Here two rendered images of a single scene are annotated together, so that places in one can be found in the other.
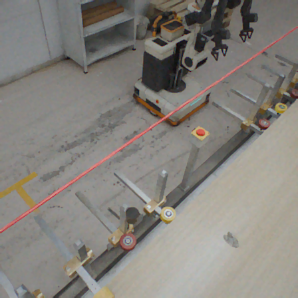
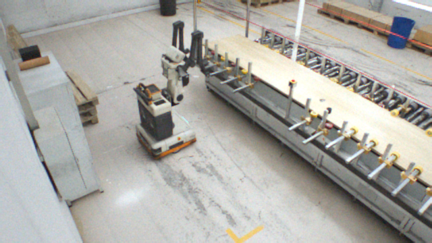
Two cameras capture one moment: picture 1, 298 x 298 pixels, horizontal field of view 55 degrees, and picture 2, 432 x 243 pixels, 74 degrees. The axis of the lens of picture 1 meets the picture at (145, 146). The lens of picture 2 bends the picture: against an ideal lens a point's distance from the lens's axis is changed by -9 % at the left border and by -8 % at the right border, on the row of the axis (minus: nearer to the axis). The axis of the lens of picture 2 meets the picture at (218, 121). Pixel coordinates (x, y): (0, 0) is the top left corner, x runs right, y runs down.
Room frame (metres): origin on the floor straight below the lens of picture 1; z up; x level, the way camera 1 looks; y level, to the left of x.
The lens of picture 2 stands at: (1.15, 2.93, 2.94)
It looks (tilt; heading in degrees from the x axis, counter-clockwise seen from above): 37 degrees down; 283
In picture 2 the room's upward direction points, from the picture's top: 1 degrees clockwise
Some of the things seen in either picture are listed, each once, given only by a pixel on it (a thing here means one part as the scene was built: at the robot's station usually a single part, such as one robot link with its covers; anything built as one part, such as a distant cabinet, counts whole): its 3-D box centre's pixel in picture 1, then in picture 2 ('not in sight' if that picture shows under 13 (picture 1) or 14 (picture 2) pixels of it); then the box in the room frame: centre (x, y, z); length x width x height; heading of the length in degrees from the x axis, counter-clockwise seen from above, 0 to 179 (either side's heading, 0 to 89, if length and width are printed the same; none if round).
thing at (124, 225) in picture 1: (124, 229); (321, 127); (0.61, 0.07, 0.87); 0.04 x 0.04 x 0.48; 49
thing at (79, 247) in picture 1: (84, 263); (340, 138); (0.42, 0.23, 0.89); 0.04 x 0.04 x 0.48; 49
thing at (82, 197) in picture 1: (102, 219); (316, 136); (0.67, 0.19, 0.84); 0.43 x 0.03 x 0.04; 49
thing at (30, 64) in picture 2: not in sight; (34, 63); (3.60, 0.67, 1.59); 0.30 x 0.08 x 0.08; 49
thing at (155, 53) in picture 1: (170, 56); (156, 110); (2.67, -0.17, 0.59); 0.55 x 0.34 x 0.83; 139
